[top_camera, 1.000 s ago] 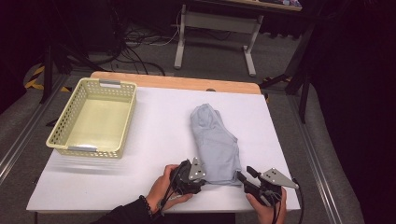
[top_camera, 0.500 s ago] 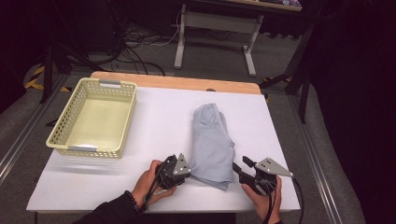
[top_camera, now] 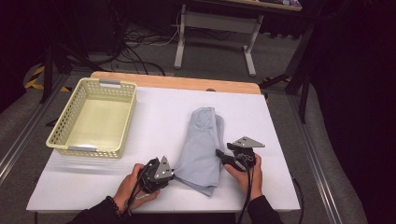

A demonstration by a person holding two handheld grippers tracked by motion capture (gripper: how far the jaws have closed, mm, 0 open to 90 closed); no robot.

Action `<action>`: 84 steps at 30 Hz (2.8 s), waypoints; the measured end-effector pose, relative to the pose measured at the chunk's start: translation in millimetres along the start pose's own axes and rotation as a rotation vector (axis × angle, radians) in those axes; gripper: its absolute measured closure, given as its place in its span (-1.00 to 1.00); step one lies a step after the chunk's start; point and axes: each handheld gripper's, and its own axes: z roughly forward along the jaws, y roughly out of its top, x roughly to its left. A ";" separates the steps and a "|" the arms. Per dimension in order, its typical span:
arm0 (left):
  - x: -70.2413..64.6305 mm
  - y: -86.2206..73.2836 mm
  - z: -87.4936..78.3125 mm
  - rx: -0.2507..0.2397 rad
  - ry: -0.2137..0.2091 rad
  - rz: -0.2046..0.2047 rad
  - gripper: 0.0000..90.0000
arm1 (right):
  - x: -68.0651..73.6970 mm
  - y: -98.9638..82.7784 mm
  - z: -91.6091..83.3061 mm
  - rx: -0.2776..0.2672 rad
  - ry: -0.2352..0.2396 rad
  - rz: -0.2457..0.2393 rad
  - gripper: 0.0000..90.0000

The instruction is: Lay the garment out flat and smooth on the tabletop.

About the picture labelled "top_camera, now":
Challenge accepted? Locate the black tripod stand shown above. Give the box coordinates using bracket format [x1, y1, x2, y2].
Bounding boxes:
[39, 0, 106, 105]

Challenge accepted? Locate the blue pink patterned object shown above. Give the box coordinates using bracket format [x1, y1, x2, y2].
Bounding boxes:
[280, 0, 304, 8]

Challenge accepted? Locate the left hand-held gripper cable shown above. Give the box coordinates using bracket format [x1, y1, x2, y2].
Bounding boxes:
[124, 158, 160, 217]

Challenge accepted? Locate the aluminium floor rail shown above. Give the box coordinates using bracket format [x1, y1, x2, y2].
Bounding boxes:
[0, 74, 68, 185]
[288, 92, 344, 224]

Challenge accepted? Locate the white floor cable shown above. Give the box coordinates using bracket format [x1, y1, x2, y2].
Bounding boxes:
[148, 8, 183, 48]

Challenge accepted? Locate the light blue garment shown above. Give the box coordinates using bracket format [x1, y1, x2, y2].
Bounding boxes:
[173, 106, 227, 198]

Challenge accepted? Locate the black metal stand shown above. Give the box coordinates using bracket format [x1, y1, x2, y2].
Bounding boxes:
[259, 22, 316, 124]

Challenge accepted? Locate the desk with white legs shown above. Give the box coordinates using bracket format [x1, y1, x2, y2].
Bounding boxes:
[172, 0, 304, 77]

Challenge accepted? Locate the yellow perforated plastic basket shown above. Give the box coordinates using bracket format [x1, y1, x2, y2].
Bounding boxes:
[45, 77, 138, 160]

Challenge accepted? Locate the right hand-held gripper cable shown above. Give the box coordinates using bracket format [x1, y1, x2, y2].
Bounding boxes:
[236, 155, 255, 224]

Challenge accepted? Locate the thin black hanging cable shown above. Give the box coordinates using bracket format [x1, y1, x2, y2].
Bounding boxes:
[290, 175, 305, 224]

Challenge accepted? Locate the person's left hand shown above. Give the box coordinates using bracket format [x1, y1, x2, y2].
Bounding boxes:
[112, 162, 162, 213]

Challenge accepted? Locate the white table cover sheet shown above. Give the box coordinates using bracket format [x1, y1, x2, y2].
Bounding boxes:
[26, 86, 302, 214]

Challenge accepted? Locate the black floor cable bundle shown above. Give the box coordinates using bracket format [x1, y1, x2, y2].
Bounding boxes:
[102, 0, 166, 77]

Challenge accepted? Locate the hand-held gripper cable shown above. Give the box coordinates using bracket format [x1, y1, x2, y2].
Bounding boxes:
[236, 155, 255, 224]
[124, 158, 160, 217]

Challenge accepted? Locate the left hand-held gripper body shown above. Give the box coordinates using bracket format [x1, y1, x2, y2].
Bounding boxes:
[137, 155, 176, 194]

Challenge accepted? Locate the person's right hand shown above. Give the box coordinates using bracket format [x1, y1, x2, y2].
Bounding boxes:
[223, 153, 264, 202]

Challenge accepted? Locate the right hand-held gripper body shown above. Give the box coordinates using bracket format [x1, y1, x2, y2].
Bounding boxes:
[229, 135, 266, 173]

